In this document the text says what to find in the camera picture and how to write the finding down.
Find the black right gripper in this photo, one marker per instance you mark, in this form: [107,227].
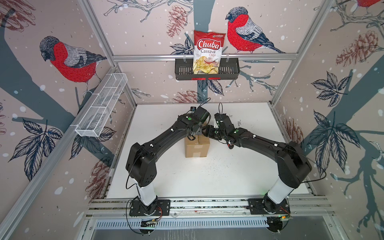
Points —
[208,131]

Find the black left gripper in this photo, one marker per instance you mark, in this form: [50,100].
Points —
[200,129]

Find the brown cardboard express box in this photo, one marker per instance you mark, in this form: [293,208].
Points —
[197,148]

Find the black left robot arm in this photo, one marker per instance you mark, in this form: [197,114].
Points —
[141,163]

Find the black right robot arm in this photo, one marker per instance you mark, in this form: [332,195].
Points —
[293,165]

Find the Chuba cassava chips bag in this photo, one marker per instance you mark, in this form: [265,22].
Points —
[208,49]

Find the black wire wall basket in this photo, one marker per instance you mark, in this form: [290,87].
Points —
[229,69]

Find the white mesh wall shelf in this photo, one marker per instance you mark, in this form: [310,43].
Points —
[98,113]

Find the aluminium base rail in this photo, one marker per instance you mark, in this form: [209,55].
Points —
[204,213]

